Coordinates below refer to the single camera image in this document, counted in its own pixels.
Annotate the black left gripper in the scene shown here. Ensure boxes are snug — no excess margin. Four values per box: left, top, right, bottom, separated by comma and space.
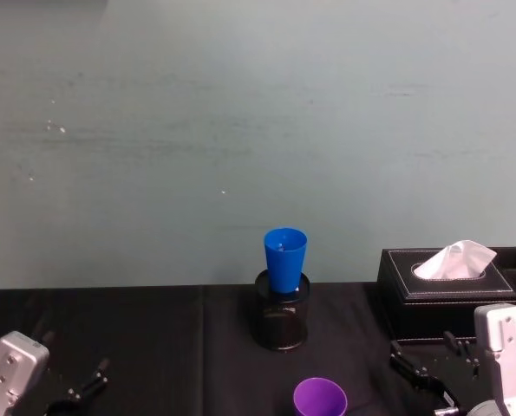
32, 320, 111, 416

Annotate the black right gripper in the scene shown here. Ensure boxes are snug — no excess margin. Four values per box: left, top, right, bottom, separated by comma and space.
389, 330, 498, 415

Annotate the black leather tissue box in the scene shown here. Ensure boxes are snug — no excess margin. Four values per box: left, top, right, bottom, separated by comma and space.
376, 246, 516, 346

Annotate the black table cloth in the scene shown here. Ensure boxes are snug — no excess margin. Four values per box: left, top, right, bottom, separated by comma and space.
0, 283, 516, 416

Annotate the white tissue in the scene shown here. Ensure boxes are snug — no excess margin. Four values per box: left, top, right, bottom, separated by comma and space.
413, 239, 499, 282

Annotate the purple plastic cup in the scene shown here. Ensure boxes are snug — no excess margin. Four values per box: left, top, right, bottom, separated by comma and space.
292, 377, 349, 416

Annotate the black mesh pen holder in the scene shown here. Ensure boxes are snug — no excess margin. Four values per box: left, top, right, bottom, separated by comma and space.
253, 268, 310, 353

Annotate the blue plastic cup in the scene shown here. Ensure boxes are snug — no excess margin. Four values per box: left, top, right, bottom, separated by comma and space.
264, 226, 309, 298

